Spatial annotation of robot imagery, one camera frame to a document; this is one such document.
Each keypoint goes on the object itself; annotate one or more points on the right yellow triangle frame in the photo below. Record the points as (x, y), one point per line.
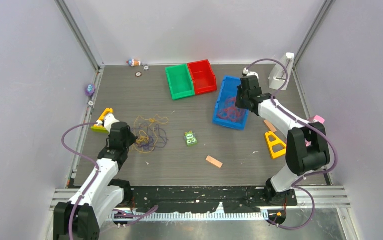
(276, 146)

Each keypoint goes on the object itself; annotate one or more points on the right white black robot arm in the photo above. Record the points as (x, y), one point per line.
(307, 149)

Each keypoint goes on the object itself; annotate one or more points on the pink metronome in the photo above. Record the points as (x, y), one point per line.
(314, 119)

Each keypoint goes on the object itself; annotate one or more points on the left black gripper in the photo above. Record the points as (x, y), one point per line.
(132, 138)

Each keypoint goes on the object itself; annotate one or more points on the white metronome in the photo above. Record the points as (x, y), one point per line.
(277, 76)

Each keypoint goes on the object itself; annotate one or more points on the green plastic bin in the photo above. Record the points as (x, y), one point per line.
(180, 81)

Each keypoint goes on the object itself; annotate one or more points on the small orange block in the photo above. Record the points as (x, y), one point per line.
(270, 126)

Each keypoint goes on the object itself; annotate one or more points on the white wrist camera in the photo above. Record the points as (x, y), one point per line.
(246, 73)
(107, 122)

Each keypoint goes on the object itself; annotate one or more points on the yellow triangle frame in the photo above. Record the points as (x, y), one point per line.
(276, 146)
(100, 129)

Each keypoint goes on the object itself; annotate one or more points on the purple round toy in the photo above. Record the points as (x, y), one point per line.
(90, 90)

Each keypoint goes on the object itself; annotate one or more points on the green frog toy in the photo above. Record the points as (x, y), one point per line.
(190, 138)

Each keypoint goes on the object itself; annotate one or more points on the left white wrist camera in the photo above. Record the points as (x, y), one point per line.
(107, 122)

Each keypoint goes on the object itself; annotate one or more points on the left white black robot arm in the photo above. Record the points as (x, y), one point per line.
(83, 215)

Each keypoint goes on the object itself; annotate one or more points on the small figurine toy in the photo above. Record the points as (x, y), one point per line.
(133, 62)

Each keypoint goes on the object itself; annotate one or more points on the orange wooden block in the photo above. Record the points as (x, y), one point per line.
(214, 161)

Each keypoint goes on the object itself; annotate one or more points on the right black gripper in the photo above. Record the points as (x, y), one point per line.
(238, 103)

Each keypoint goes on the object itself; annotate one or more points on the left yellow triangle frame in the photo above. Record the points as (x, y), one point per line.
(100, 129)

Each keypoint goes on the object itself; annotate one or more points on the blue plastic bin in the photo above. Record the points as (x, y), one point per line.
(226, 114)

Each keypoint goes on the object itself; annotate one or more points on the red plastic bin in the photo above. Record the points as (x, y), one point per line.
(203, 77)

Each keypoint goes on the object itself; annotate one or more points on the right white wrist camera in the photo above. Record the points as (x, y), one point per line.
(246, 73)

